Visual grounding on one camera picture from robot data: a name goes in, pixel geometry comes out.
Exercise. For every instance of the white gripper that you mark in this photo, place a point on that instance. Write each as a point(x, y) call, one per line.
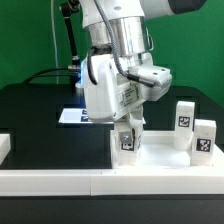
point(110, 96)

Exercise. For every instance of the white square table top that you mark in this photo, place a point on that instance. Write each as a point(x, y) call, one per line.
point(156, 150)

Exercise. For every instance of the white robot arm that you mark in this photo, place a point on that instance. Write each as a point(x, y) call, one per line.
point(118, 71)

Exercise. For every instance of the sheet of fiducial markers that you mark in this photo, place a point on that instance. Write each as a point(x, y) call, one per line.
point(74, 116)

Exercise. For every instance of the white front fence wall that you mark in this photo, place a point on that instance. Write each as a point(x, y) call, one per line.
point(111, 182)

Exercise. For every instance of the white fence wall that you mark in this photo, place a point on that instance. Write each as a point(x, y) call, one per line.
point(5, 146)
point(111, 182)
point(218, 157)

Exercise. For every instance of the white right fence wall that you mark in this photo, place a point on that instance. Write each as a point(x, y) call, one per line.
point(218, 157)

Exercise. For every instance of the white left fence wall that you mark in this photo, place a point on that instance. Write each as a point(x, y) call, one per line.
point(5, 146)

